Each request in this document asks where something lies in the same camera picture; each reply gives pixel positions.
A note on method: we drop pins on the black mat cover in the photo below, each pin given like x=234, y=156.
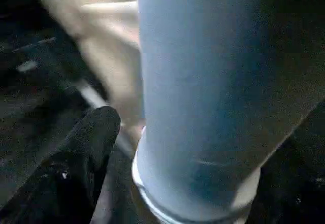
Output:
x=25, y=81

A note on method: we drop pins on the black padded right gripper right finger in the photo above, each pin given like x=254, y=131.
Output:
x=299, y=183

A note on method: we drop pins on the white plastic table leg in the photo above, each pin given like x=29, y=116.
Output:
x=203, y=81

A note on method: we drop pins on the white plastic table top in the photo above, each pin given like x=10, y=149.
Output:
x=106, y=43

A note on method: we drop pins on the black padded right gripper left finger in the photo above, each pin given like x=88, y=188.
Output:
x=71, y=173

